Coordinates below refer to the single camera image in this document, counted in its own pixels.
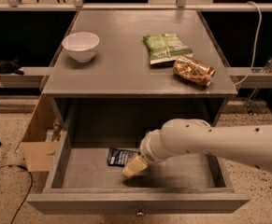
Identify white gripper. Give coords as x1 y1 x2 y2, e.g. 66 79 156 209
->
122 130 166 178

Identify dark blue rxbar wrapper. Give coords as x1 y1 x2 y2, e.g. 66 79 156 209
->
107 147 136 167

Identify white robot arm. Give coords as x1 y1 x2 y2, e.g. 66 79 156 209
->
122 119 272 178

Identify grey open top drawer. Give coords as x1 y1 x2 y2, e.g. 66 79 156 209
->
26 98 251 217

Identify grey cabinet with counter top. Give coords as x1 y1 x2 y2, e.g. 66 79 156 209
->
43 9 236 134

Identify cardboard box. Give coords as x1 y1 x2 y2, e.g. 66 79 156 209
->
21 96 59 172

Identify golden brown crushed can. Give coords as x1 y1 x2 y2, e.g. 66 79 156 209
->
173 56 215 87

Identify green snack bag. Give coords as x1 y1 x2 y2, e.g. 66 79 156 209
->
143 33 193 65

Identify white ceramic bowl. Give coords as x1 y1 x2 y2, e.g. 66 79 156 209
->
62 32 100 63

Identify black cable on floor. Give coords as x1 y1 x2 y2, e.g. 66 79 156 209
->
0 163 34 224

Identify black cloth on rail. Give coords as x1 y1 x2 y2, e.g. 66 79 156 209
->
0 59 24 75

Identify white cable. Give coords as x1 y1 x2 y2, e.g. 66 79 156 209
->
234 1 264 87

